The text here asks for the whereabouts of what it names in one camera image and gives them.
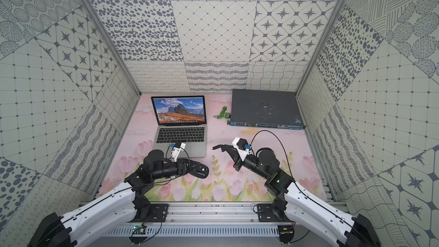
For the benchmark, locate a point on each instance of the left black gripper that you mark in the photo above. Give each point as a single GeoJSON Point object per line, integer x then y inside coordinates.
{"type": "Point", "coordinates": [187, 167]}

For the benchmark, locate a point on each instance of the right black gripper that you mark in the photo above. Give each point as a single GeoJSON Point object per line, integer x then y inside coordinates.
{"type": "Point", "coordinates": [234, 155]}

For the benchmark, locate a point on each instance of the black wireless mouse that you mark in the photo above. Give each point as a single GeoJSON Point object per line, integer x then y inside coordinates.
{"type": "Point", "coordinates": [199, 170]}

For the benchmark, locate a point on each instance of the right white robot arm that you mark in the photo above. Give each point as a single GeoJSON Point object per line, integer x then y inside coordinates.
{"type": "Point", "coordinates": [293, 201]}

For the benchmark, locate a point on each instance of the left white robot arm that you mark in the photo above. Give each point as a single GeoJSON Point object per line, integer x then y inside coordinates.
{"type": "Point", "coordinates": [124, 203]}

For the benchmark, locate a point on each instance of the silver laptop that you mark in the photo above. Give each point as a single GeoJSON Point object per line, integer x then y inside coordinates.
{"type": "Point", "coordinates": [181, 118]}

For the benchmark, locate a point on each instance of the green connector plug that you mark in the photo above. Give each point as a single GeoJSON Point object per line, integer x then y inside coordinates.
{"type": "Point", "coordinates": [223, 114]}

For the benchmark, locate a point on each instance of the pink floral table mat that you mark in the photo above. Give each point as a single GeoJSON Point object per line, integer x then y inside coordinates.
{"type": "Point", "coordinates": [224, 183]}

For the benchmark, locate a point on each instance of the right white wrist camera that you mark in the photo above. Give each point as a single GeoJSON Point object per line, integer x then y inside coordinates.
{"type": "Point", "coordinates": [242, 146]}

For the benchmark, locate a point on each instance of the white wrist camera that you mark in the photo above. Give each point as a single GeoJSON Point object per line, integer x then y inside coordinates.
{"type": "Point", "coordinates": [176, 149]}
{"type": "Point", "coordinates": [242, 146]}

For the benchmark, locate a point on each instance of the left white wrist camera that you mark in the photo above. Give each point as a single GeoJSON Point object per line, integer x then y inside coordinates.
{"type": "Point", "coordinates": [176, 149]}

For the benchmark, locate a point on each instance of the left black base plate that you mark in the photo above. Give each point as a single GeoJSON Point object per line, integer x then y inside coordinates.
{"type": "Point", "coordinates": [153, 213]}

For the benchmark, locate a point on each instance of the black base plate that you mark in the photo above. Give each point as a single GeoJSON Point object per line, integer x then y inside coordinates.
{"type": "Point", "coordinates": [267, 213]}
{"type": "Point", "coordinates": [153, 213]}

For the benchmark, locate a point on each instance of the grey network switch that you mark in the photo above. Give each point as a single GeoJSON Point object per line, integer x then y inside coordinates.
{"type": "Point", "coordinates": [266, 109]}

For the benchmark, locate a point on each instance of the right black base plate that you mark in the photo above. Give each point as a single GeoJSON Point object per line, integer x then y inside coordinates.
{"type": "Point", "coordinates": [267, 213]}

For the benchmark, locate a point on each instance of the aluminium mounting rail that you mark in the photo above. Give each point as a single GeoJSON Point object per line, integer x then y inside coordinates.
{"type": "Point", "coordinates": [184, 213]}

